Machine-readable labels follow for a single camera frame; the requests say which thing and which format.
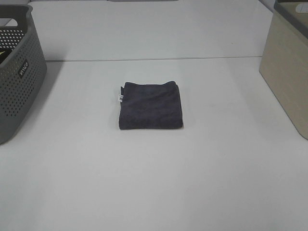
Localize dark grey towel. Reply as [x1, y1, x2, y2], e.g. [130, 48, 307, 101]
[118, 81, 183, 130]

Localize grey perforated plastic basket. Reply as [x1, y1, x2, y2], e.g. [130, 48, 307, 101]
[0, 4, 47, 143]

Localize beige storage box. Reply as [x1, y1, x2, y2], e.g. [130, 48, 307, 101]
[259, 0, 308, 139]

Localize black and yellow item in basket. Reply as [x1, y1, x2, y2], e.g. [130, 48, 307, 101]
[0, 49, 12, 64]

